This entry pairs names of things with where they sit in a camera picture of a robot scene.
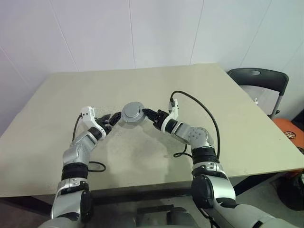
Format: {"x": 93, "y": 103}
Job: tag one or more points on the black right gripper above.
{"x": 160, "y": 117}

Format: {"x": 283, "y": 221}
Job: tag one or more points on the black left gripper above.
{"x": 105, "y": 127}

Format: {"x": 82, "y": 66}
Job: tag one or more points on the grey motor cover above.
{"x": 132, "y": 111}

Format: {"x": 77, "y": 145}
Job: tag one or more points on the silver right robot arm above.
{"x": 194, "y": 135}

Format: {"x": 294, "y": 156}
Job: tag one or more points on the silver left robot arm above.
{"x": 78, "y": 147}

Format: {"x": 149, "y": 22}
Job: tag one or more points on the black flat bar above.
{"x": 154, "y": 209}

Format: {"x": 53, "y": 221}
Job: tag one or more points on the dark grey rounded shape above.
{"x": 180, "y": 218}

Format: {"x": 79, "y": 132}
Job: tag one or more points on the black folding chair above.
{"x": 261, "y": 78}

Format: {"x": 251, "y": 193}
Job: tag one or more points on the small silver spoked wheel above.
{"x": 291, "y": 134}

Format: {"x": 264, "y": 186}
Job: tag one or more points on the black framed cabinet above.
{"x": 298, "y": 118}

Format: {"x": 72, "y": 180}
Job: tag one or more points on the black round bin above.
{"x": 292, "y": 192}

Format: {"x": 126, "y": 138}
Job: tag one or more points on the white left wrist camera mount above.
{"x": 89, "y": 116}

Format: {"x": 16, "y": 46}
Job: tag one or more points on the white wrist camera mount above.
{"x": 174, "y": 114}
{"x": 89, "y": 116}

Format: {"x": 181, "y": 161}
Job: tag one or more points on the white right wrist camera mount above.
{"x": 174, "y": 114}

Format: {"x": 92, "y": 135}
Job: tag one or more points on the black table frame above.
{"x": 142, "y": 193}

